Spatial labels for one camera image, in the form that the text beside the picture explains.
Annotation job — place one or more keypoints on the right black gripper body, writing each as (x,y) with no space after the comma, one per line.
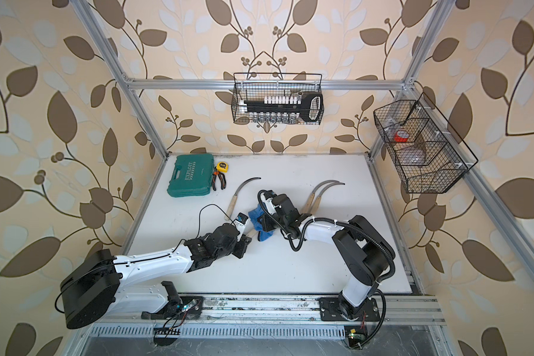
(282,222)

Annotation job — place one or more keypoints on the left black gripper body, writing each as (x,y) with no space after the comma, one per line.
(235,248)

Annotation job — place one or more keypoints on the blue grey microfiber rag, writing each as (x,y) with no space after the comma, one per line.
(258,219)

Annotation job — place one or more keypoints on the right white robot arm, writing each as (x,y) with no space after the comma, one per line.
(369,258)

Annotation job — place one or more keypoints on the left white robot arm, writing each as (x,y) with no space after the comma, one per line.
(107,284)

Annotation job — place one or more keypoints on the green plastic tool case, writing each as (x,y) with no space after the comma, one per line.
(192,176)

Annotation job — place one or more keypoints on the yellow tape measure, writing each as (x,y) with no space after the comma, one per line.
(222,167)

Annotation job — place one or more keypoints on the red item in basket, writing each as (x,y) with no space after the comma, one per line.
(401,136)

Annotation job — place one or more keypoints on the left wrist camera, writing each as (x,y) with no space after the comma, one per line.
(241,223)

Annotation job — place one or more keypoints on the red handled pliers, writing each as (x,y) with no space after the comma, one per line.
(218,176)

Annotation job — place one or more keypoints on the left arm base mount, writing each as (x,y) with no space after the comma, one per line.
(176,306)

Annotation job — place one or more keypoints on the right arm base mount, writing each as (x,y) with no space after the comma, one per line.
(339,309)

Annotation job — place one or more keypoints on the rear black wire basket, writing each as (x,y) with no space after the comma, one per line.
(259,84)

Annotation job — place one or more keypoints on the black wire basket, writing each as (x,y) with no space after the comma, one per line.
(259,84)
(436,156)

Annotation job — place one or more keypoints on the right black wire basket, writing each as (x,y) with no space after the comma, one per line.
(436,156)

